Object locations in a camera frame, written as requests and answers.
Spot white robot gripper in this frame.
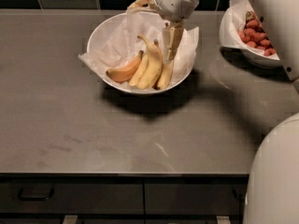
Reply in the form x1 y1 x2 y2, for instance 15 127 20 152
126 0 199 63

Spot large yellow banana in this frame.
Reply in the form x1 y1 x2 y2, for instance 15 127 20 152
137 35 163 90

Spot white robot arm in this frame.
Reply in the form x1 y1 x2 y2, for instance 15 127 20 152
127 0 299 224

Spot white paper bowl liner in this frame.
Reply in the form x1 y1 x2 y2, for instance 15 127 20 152
78 9 200 91

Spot white banana bowl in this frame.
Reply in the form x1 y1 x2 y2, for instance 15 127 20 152
86 11 196 95

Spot thin yellow banana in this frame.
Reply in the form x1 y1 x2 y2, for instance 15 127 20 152
129 54 149 86

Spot right yellow banana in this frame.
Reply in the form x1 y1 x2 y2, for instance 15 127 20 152
156 61 174 91

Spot orange ripe banana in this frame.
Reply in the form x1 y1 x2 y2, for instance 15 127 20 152
106 50 144 83

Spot white paper strawberry liner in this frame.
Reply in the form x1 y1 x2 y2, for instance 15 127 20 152
218 0 280 62

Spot pile of red strawberries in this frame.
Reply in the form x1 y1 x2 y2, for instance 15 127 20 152
237 10 277 57

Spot right dark drawer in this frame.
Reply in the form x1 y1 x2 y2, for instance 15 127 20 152
145 183 247 216

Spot dark drawer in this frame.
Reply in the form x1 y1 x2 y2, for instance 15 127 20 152
145 183 247 216
0 183 143 215

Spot left dark drawer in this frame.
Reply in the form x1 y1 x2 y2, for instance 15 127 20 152
0 183 143 215

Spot right black drawer handle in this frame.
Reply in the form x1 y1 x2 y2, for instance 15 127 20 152
232 189 245 203

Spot black drawer handle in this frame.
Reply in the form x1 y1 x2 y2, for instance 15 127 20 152
17 188 54 202
232 189 245 203

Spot left black drawer handle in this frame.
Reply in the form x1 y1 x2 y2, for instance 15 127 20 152
17 188 54 202

